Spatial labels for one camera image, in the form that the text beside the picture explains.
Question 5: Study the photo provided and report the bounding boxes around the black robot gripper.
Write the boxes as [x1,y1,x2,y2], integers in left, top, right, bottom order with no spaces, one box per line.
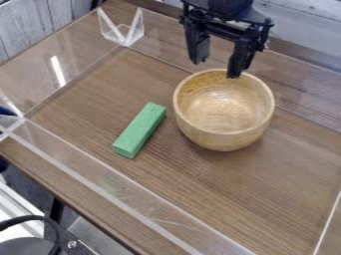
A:
[179,0,274,79]

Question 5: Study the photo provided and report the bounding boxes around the green rectangular block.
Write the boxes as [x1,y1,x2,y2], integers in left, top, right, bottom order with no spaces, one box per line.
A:
[112,103,167,159]

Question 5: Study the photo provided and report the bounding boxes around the brown wooden bowl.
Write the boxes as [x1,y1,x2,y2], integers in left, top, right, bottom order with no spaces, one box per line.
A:
[171,69,274,151]

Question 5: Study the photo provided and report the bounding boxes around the clear acrylic tray walls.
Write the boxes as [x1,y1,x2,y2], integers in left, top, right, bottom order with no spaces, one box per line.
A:
[0,1,341,255]

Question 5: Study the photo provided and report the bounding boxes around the black table leg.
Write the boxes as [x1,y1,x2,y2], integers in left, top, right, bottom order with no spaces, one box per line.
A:
[49,198,64,223]

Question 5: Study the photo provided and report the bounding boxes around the grey metal base plate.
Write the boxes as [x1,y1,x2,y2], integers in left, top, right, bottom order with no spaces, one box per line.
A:
[60,217,134,255]

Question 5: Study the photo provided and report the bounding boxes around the black cable loop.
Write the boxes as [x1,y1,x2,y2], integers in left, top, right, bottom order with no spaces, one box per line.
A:
[0,214,64,255]

